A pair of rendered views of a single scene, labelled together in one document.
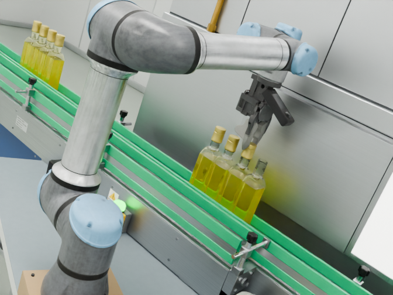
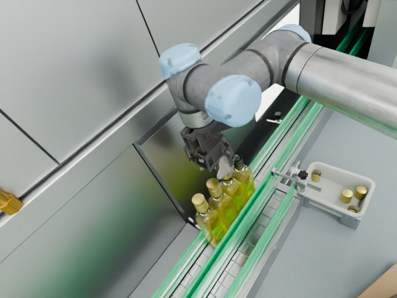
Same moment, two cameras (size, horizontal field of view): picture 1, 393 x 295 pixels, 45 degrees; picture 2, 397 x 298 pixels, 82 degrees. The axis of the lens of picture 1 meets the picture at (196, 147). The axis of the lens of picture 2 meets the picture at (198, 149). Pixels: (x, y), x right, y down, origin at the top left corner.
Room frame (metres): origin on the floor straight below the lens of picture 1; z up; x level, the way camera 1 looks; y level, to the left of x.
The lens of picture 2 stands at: (1.22, 0.26, 1.66)
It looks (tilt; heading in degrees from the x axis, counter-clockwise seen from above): 44 degrees down; 291
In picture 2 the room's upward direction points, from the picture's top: 22 degrees counter-clockwise
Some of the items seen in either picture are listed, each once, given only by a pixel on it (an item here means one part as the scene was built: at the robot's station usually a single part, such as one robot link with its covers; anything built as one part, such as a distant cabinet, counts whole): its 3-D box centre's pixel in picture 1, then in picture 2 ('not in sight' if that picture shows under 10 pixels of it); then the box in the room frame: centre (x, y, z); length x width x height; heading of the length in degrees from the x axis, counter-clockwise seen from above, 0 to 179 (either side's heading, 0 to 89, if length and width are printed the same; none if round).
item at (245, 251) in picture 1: (250, 251); (295, 181); (1.12, -0.23, 0.95); 0.17 x 0.03 x 0.12; 146
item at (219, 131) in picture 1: (219, 134); (199, 203); (1.40, -0.05, 1.14); 0.04 x 0.04 x 0.04
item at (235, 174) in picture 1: (230, 196); (233, 199); (1.33, -0.15, 0.99); 0.06 x 0.06 x 0.21; 55
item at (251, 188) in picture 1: (244, 206); (244, 187); (1.29, -0.19, 0.99); 0.06 x 0.06 x 0.21; 56
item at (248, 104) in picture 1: (259, 98); (204, 139); (1.35, -0.12, 1.30); 0.09 x 0.08 x 0.12; 55
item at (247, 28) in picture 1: (262, 41); (228, 90); (1.26, -0.07, 1.46); 0.11 x 0.11 x 0.08; 43
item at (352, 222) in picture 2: not in sight; (325, 190); (1.00, -0.28, 0.79); 0.27 x 0.17 x 0.08; 146
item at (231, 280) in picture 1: (240, 278); (289, 194); (1.14, -0.23, 0.85); 0.09 x 0.04 x 0.07; 146
